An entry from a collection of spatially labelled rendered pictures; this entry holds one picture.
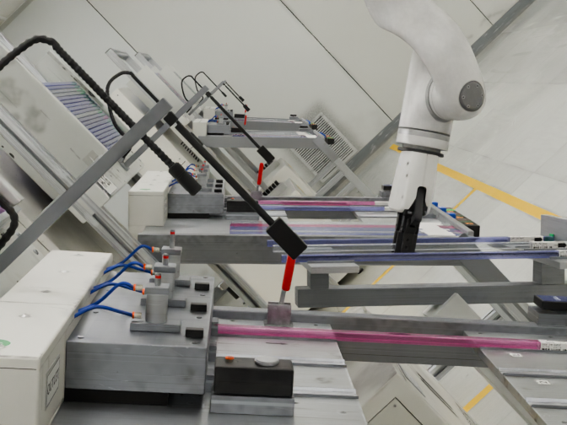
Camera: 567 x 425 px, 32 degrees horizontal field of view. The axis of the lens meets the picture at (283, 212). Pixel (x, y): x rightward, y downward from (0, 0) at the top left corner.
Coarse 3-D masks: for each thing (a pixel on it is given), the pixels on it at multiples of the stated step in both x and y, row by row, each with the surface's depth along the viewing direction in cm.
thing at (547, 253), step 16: (304, 256) 148; (320, 256) 148; (336, 256) 148; (352, 256) 148; (368, 256) 149; (384, 256) 149; (400, 256) 149; (416, 256) 149; (432, 256) 150; (448, 256) 150; (464, 256) 150; (480, 256) 151; (496, 256) 151; (512, 256) 151; (528, 256) 152; (544, 256) 152
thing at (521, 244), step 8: (280, 248) 158; (312, 248) 159; (320, 248) 159; (328, 248) 159; (336, 248) 159; (344, 248) 159; (352, 248) 159; (360, 248) 160; (368, 248) 160; (376, 248) 160; (384, 248) 160; (392, 248) 160; (416, 248) 161; (424, 248) 161; (432, 248) 161; (440, 248) 161; (448, 248) 161; (456, 248) 161; (464, 248) 162; (472, 248) 162; (480, 248) 162; (488, 248) 162; (496, 248) 162; (504, 248) 162; (512, 248) 163; (520, 248) 163; (528, 248) 163
